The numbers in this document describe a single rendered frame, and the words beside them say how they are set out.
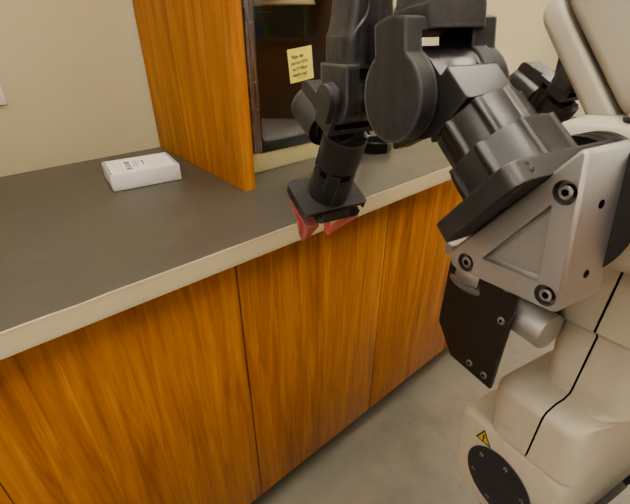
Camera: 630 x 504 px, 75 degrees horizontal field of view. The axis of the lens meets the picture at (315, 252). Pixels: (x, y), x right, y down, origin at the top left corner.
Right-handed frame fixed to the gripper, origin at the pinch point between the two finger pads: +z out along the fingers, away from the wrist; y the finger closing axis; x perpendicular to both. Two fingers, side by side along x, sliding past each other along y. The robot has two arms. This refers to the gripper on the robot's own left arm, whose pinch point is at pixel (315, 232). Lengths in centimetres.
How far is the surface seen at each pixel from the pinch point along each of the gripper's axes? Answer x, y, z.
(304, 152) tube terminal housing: -43, -23, 23
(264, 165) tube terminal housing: -39.9, -9.7, 22.5
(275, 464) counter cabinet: 20, 5, 79
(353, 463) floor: 29, -22, 96
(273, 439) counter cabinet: 15, 5, 69
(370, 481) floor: 36, -24, 93
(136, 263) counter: -9.6, 26.6, 10.1
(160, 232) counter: -18.2, 21.1, 14.1
